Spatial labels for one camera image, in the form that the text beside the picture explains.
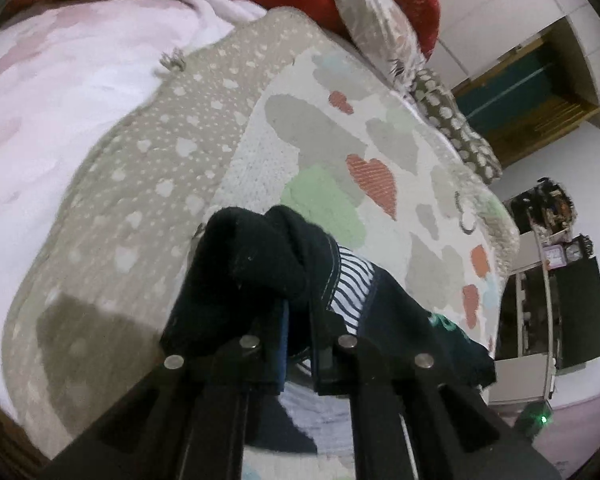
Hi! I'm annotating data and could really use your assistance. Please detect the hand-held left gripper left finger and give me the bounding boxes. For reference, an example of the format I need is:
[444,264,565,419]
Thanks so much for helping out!
[40,299,292,480]

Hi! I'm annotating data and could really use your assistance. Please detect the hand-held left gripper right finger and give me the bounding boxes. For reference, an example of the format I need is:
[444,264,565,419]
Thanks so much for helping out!
[310,305,563,480]

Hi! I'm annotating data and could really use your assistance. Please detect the black pants with striped lining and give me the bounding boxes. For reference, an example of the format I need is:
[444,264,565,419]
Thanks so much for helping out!
[159,205,497,395]

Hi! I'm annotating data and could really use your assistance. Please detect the heart print quilt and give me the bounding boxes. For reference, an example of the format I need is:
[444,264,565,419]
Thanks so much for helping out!
[1,7,521,480]

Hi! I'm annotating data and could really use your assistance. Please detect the white shelf rack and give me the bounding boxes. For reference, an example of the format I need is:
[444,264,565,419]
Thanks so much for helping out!
[489,227,561,406]

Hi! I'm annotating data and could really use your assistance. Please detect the green lit device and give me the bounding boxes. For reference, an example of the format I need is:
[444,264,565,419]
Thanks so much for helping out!
[515,405,555,438]

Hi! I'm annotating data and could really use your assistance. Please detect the black cabinet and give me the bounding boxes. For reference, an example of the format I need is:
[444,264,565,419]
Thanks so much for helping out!
[495,255,600,371]

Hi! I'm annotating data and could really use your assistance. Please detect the dotted grey pillow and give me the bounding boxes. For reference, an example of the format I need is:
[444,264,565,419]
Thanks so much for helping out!
[409,67,503,185]

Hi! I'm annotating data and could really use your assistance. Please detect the pink fleece blanket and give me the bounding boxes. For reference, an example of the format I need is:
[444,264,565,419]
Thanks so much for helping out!
[0,0,266,396]

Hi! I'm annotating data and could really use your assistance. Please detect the wooden shelf niche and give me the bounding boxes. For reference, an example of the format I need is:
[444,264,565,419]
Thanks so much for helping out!
[452,30,600,168]

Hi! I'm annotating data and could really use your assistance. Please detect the leaf print pillow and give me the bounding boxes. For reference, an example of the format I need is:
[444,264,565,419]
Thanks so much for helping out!
[320,0,428,98]

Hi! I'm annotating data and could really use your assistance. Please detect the white wardrobe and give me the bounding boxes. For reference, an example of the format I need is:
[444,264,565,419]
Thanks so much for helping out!
[420,0,600,133]

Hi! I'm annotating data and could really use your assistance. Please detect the pink picture frame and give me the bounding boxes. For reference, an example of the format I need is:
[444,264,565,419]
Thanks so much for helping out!
[544,244,567,270]

